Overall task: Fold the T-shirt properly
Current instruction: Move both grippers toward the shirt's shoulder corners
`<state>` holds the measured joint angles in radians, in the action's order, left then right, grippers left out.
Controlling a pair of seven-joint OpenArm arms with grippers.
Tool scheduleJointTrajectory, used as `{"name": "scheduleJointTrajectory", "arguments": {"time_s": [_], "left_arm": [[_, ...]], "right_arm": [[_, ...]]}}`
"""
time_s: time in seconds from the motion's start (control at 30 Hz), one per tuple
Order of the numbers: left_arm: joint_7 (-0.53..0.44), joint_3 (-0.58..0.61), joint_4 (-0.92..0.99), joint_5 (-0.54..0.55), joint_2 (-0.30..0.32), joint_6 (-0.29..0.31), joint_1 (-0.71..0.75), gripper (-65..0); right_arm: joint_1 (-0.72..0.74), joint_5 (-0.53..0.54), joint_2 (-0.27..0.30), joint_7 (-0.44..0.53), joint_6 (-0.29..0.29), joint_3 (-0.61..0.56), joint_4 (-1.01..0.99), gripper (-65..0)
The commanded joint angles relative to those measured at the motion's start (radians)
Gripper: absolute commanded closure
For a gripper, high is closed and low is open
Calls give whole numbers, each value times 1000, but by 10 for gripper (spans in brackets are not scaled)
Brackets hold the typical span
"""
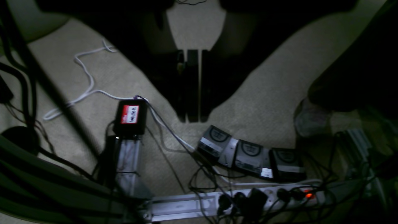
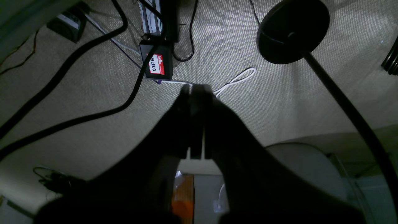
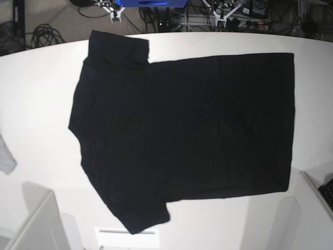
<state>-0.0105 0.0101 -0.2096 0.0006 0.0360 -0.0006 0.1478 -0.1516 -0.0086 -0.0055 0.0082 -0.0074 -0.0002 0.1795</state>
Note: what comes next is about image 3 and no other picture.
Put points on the black keyboard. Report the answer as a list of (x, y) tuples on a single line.
[(326, 191)]

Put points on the left white partition panel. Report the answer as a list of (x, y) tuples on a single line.
[(42, 229)]

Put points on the grey cloth at left edge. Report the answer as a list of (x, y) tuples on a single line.
[(7, 161)]

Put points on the black T-shirt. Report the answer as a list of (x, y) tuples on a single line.
[(199, 128)]

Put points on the white slotted tray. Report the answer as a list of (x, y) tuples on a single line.
[(120, 237)]

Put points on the right white partition panel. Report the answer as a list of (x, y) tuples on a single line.
[(315, 226)]

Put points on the white partition panel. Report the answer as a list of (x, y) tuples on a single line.
[(42, 229), (315, 226)]

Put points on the blue box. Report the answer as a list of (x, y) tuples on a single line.
[(152, 3)]

